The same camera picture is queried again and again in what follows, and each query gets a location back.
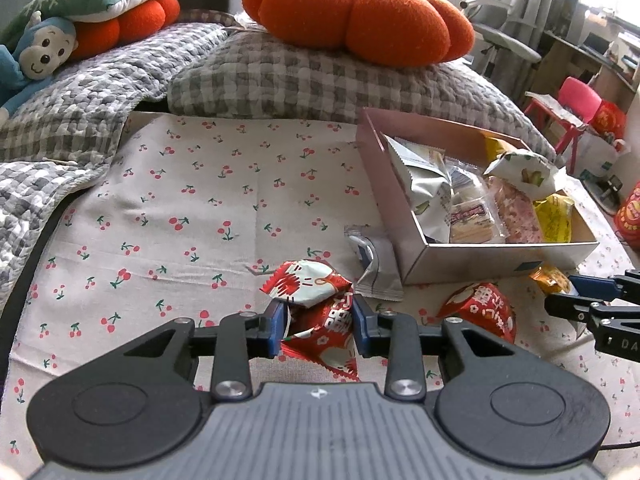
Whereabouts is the orange white small packet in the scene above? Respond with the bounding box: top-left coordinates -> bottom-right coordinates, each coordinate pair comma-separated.
529,264 -> 574,295

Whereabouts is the red white candy packet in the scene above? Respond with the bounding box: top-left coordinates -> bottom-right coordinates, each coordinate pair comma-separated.
260,260 -> 358,380

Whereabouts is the red chinese snack packet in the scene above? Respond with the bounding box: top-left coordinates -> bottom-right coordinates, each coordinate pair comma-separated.
437,282 -> 516,344

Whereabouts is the small yellow snack packet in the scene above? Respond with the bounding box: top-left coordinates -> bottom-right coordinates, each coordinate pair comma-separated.
534,193 -> 575,243

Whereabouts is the pink clear nougat packet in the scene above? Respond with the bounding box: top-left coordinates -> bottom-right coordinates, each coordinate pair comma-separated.
487,176 -> 544,244

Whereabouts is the brown label cake packet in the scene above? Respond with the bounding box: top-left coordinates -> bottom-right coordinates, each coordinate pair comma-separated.
449,195 -> 506,244

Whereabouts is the white black text packet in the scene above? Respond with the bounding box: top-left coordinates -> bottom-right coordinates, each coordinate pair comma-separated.
484,148 -> 558,200

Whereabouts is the clear white biscuit packet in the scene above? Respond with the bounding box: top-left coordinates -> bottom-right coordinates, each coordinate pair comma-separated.
445,156 -> 488,205

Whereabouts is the white grey nut packet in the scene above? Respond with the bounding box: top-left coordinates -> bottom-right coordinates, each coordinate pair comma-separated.
385,136 -> 452,244

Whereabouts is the large yellow snack packet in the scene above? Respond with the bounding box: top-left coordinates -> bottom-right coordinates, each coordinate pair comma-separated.
484,136 -> 518,162

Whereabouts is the silver foil packet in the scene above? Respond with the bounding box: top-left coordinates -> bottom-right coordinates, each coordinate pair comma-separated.
344,226 -> 404,302

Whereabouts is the cherry print tablecloth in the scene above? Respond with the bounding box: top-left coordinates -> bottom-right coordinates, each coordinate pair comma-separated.
0,112 -> 640,478

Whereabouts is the white paper bag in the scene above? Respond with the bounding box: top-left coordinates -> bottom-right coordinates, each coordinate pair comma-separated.
567,131 -> 629,181

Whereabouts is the pink cardboard box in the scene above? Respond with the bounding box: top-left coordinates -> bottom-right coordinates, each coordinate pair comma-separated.
357,107 -> 598,285

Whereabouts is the red gift bag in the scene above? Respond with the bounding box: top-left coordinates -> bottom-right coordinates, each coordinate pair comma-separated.
589,100 -> 626,139

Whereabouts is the pink red kids chair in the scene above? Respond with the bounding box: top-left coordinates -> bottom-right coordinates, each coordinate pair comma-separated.
525,77 -> 602,165

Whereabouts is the wooden desk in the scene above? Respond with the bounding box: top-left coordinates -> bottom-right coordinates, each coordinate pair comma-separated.
526,29 -> 637,113

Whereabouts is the grey checkered quilted cushion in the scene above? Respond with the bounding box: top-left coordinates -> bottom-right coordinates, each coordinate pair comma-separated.
167,30 -> 556,160

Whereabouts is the white grey office chair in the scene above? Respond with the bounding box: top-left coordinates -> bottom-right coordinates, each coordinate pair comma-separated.
460,0 -> 541,79

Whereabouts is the small orange plush cushion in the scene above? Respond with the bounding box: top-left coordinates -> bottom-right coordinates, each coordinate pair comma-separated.
70,0 -> 181,61

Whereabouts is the orange pumpkin plush cushion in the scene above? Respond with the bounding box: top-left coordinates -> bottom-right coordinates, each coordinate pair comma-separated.
242,0 -> 475,68

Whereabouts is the blue monkey plush toy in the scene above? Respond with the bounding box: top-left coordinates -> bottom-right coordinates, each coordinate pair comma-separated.
1,11 -> 78,125

